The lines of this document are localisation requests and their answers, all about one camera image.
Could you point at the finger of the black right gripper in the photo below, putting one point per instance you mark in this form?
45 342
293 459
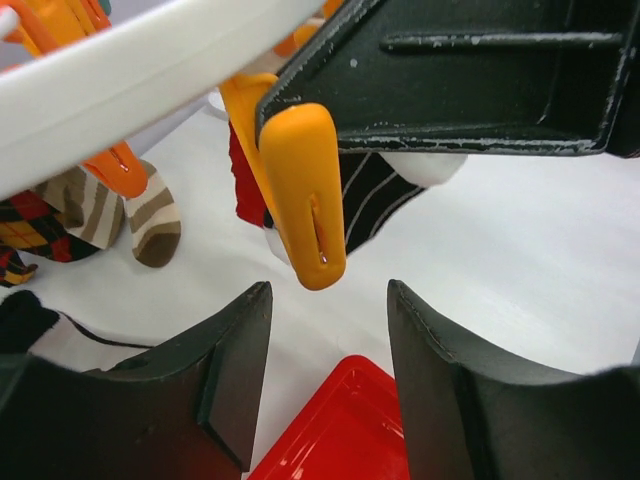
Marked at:
497 77

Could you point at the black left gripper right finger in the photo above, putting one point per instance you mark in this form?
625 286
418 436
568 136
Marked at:
473 410

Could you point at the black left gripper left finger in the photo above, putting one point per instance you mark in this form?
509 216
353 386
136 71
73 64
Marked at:
184 409

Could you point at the orange clothes peg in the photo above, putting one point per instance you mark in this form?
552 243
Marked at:
295 162
119 170

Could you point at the white clip sock hanger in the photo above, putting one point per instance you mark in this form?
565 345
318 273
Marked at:
60 110

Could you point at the red plastic tray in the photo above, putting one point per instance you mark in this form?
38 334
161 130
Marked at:
351 428

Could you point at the hanging black striped sock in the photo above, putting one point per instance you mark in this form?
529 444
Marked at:
25 322

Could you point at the hanging brown striped sock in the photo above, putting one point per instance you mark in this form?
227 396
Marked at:
95 214

